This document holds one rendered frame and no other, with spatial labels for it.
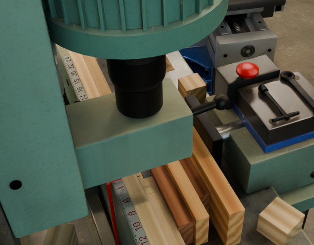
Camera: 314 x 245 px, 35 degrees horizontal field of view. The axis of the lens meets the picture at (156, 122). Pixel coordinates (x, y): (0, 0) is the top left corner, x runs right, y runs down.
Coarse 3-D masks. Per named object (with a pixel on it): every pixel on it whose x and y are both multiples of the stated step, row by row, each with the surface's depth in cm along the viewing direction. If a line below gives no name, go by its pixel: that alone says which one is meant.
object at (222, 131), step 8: (192, 96) 67; (192, 104) 66; (200, 104) 66; (200, 120) 64; (208, 120) 64; (240, 120) 68; (200, 128) 64; (208, 128) 63; (216, 128) 63; (224, 128) 67; (232, 128) 67; (200, 136) 65; (208, 136) 62; (216, 136) 62; (224, 136) 67; (208, 144) 63; (216, 144) 62; (216, 152) 63; (216, 160) 64
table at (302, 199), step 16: (176, 64) 88; (64, 80) 86; (176, 80) 84; (224, 160) 71; (240, 192) 67; (256, 192) 67; (272, 192) 67; (288, 192) 71; (304, 192) 71; (256, 208) 65; (304, 208) 71; (256, 224) 64; (208, 240) 62; (240, 240) 62; (256, 240) 62; (304, 240) 62
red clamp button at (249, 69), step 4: (240, 64) 67; (244, 64) 67; (248, 64) 67; (252, 64) 67; (236, 68) 67; (240, 68) 66; (244, 68) 66; (248, 68) 66; (252, 68) 66; (256, 68) 66; (236, 72) 67; (240, 72) 66; (244, 72) 66; (248, 72) 66; (252, 72) 66; (256, 72) 66; (240, 76) 66; (244, 76) 66; (248, 76) 66; (252, 76) 66
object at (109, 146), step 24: (168, 96) 56; (72, 120) 54; (96, 120) 54; (120, 120) 54; (144, 120) 54; (168, 120) 54; (192, 120) 55; (96, 144) 52; (120, 144) 53; (144, 144) 54; (168, 144) 56; (192, 144) 58; (96, 168) 54; (120, 168) 56; (144, 168) 57
